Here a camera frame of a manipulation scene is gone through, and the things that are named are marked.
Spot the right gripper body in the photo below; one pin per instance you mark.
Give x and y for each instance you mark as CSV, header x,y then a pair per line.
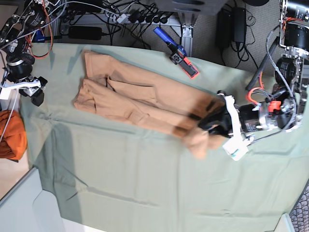
x,y
35,92

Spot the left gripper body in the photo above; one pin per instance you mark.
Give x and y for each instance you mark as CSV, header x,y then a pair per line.
x,y
210,113

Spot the tan T-shirt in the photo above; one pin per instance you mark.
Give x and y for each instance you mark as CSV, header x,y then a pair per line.
x,y
125,93

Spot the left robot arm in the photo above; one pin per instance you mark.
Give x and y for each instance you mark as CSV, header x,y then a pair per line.
x,y
277,93

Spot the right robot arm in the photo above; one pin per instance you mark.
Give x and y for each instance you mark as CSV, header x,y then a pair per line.
x,y
16,43

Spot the orange folded cloth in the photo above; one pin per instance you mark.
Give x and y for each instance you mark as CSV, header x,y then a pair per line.
x,y
14,141

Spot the black power brick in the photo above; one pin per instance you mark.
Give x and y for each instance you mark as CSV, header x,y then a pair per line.
x,y
85,33

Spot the blue orange bar clamp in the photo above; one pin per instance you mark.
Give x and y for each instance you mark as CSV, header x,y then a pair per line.
x,y
178,54

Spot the black power adapter pair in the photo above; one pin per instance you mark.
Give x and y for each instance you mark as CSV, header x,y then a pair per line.
x,y
231,26

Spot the green table cloth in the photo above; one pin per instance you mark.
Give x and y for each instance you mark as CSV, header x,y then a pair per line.
x,y
120,178

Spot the white power strip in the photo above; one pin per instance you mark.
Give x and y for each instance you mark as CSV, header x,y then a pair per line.
x,y
116,18

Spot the grey plastic bin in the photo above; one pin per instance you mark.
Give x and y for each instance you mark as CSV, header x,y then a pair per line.
x,y
29,208

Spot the patterned grey mat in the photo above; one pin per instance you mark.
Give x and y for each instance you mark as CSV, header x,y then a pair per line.
x,y
300,213

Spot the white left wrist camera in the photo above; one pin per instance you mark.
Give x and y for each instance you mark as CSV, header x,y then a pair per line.
x,y
237,145

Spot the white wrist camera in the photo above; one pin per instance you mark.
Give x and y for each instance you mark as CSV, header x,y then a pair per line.
x,y
237,145
6,89

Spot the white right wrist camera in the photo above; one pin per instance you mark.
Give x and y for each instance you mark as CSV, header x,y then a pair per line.
x,y
6,89

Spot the aluminium frame post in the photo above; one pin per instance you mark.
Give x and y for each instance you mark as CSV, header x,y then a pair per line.
x,y
183,25

